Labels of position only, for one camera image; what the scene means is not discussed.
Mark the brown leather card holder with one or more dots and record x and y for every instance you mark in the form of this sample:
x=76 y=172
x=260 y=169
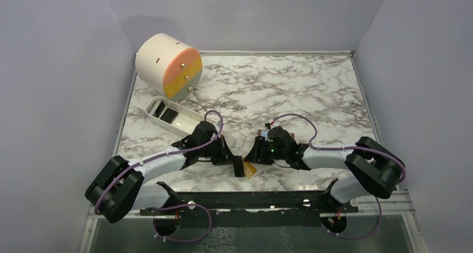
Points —
x=264 y=133

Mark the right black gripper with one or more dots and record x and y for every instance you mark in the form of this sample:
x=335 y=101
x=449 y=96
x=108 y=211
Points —
x=257 y=155

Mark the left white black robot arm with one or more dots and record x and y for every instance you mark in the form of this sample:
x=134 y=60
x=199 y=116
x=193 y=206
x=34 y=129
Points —
x=121 y=185

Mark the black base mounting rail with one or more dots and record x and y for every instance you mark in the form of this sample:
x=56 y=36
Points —
x=245 y=209

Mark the round cream drawer cabinet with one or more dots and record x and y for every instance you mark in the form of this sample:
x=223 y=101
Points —
x=169 y=66

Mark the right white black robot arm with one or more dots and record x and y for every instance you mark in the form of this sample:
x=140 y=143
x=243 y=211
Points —
x=374 y=170

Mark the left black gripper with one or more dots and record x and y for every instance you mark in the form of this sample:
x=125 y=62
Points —
x=223 y=154

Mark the stack of cards in tray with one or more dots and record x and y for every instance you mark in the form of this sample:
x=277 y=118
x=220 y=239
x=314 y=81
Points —
x=162 y=112

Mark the white rectangular plastic tray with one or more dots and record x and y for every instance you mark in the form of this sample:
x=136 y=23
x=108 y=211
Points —
x=185 y=122

